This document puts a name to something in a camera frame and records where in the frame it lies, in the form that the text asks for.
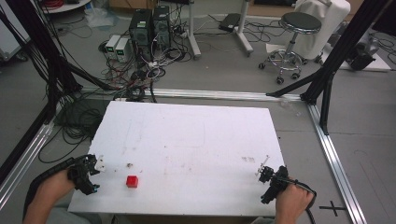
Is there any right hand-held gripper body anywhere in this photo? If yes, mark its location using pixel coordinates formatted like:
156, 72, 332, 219
268, 165, 291, 201

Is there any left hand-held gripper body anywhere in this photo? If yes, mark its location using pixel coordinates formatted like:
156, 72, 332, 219
66, 153, 100, 191

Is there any person's right hand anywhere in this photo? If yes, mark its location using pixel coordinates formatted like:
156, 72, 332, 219
275, 183, 315, 224

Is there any person's left hand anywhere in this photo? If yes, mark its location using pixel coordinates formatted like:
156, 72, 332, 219
39, 169, 78, 204

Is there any person's grey clothing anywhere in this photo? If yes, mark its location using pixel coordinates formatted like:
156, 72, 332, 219
46, 203, 105, 224

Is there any red cube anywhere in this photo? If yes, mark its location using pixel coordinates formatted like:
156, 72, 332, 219
125, 175, 140, 189

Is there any white power supply unit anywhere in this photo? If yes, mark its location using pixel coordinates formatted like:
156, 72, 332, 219
114, 37, 131, 63
105, 34, 121, 61

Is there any large black computer tower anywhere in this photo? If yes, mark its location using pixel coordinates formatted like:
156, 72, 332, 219
128, 7, 154, 63

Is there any white desk leg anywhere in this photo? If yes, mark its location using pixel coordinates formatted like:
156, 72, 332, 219
186, 0, 203, 61
234, 0, 255, 58

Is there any clear plastic bag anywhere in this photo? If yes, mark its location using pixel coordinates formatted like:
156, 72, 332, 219
83, 7, 120, 30

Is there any black device on white board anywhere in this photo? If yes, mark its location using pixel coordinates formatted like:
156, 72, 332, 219
345, 36, 381, 72

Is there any small black computer tower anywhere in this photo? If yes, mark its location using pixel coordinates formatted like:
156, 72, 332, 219
151, 5, 172, 51

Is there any black round stool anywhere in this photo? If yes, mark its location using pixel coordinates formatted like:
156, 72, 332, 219
258, 11, 323, 86

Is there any white panel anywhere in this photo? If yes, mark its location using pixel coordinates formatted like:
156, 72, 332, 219
0, 0, 32, 63

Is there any flat black box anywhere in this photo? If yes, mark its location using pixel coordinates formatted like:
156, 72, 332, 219
218, 12, 242, 34

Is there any white cloth cover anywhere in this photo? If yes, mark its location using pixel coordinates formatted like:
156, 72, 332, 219
292, 0, 352, 61

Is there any round white table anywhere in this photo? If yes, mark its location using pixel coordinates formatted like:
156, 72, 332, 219
39, 0, 93, 15

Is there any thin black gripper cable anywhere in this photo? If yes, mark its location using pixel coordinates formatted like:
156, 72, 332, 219
286, 176, 318, 224

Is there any black cable pile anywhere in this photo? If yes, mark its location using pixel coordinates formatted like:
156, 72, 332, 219
37, 98, 108, 165

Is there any long aluminium floor rail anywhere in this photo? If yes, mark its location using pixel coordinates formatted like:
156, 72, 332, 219
78, 86, 304, 103

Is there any black frame post with cables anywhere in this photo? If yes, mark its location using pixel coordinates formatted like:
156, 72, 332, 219
0, 0, 120, 125

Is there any black frame post with braces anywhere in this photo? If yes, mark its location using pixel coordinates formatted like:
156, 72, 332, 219
266, 0, 394, 136

